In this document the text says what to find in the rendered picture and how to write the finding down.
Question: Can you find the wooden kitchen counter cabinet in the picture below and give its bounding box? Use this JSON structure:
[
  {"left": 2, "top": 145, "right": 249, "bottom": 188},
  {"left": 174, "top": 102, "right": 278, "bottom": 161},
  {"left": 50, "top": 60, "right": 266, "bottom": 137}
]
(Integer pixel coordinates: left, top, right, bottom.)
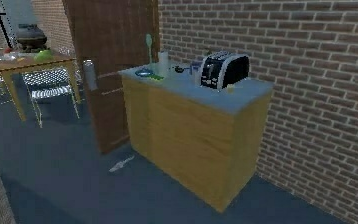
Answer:
[{"left": 118, "top": 62, "right": 275, "bottom": 214}]

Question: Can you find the small black pan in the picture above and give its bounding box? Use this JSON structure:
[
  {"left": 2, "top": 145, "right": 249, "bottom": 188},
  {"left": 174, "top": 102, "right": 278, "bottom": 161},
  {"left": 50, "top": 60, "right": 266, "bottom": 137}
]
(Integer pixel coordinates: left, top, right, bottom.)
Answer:
[{"left": 173, "top": 65, "right": 192, "bottom": 74}]

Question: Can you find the blue glass cup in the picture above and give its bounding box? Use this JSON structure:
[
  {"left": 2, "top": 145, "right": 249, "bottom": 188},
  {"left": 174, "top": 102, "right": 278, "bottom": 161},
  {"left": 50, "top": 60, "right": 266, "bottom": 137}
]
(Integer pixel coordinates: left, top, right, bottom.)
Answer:
[{"left": 190, "top": 61, "right": 202, "bottom": 84}]

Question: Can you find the white paper towel roll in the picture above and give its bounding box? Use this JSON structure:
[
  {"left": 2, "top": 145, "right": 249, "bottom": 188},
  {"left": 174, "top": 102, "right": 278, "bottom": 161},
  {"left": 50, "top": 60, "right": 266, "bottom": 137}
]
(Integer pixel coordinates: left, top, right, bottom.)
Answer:
[{"left": 157, "top": 49, "right": 170, "bottom": 78}]

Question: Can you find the blue round plate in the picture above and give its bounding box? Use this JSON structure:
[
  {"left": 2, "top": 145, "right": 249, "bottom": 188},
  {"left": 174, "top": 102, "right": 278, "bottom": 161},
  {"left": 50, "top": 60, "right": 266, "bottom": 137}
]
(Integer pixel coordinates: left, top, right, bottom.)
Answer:
[{"left": 134, "top": 67, "right": 155, "bottom": 78}]

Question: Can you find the black silver toaster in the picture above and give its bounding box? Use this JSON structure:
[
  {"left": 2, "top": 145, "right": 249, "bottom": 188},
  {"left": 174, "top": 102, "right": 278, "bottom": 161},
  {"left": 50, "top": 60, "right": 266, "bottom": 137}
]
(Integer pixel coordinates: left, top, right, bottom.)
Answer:
[{"left": 198, "top": 50, "right": 251, "bottom": 91}]

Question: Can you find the brown wooden door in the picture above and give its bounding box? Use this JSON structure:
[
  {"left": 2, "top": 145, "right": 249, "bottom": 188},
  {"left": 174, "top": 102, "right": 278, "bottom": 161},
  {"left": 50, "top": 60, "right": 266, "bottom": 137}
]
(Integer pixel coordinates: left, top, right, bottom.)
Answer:
[{"left": 62, "top": 0, "right": 161, "bottom": 155}]

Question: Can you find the white mesh chair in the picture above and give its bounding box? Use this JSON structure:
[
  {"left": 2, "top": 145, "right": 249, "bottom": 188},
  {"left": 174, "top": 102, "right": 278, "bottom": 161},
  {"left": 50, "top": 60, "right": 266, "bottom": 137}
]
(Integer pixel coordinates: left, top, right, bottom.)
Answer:
[{"left": 22, "top": 67, "right": 81, "bottom": 129}]

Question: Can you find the green lettuce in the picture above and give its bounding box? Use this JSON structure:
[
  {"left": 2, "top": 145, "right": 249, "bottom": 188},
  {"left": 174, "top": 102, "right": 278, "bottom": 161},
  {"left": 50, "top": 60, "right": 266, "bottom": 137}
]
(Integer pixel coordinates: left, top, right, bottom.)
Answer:
[{"left": 33, "top": 49, "right": 55, "bottom": 63}]

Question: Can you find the wooden dining table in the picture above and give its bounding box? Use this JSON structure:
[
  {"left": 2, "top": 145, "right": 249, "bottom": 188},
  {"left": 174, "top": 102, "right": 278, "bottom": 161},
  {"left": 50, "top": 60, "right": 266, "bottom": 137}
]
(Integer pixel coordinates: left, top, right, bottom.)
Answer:
[{"left": 0, "top": 49, "right": 82, "bottom": 123}]

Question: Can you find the silver door handle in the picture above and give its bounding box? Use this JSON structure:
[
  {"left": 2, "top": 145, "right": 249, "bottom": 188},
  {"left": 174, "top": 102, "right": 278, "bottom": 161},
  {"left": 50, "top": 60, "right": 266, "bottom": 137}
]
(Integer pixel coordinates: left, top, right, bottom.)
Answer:
[{"left": 82, "top": 59, "right": 99, "bottom": 92}]

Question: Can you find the window with black frame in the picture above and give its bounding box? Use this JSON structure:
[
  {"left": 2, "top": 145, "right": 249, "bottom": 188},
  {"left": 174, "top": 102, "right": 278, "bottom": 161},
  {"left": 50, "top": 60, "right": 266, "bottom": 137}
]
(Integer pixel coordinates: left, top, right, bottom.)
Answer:
[{"left": 0, "top": 0, "right": 40, "bottom": 49}]

